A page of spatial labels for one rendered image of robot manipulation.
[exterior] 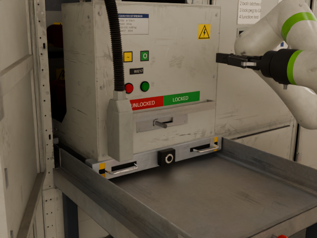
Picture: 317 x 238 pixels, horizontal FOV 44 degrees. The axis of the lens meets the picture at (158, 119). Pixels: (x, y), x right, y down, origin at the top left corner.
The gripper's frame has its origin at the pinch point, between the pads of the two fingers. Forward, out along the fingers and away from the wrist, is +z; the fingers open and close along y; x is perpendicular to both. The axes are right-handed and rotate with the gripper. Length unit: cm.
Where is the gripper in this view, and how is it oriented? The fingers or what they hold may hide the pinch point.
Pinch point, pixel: (225, 58)
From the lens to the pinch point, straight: 125.5
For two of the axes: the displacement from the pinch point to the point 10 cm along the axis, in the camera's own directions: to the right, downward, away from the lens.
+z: -5.9, -2.1, 7.8
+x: 0.1, -9.7, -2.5
